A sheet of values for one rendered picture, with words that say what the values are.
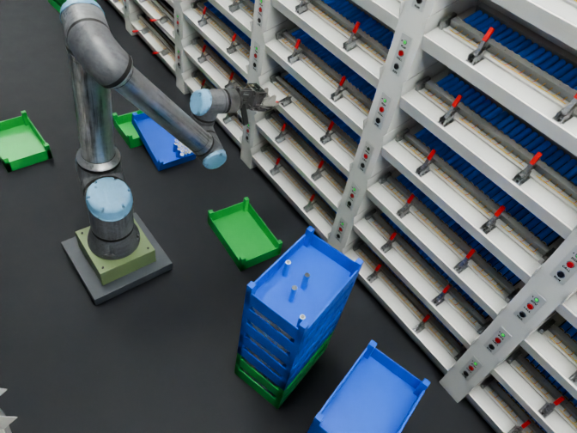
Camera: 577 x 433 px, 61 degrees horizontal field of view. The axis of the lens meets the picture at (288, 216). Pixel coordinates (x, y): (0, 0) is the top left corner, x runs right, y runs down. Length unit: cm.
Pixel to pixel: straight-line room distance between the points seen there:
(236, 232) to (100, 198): 67
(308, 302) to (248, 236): 80
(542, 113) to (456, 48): 29
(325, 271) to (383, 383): 37
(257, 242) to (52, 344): 88
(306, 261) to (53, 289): 102
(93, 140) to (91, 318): 66
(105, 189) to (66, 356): 60
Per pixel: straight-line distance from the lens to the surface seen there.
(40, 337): 198
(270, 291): 143
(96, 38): 144
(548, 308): 152
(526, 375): 180
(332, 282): 149
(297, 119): 201
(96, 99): 166
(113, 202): 176
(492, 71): 138
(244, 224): 221
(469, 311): 180
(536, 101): 133
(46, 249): 220
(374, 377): 156
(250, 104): 193
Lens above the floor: 168
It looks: 47 degrees down
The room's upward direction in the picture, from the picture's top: 12 degrees clockwise
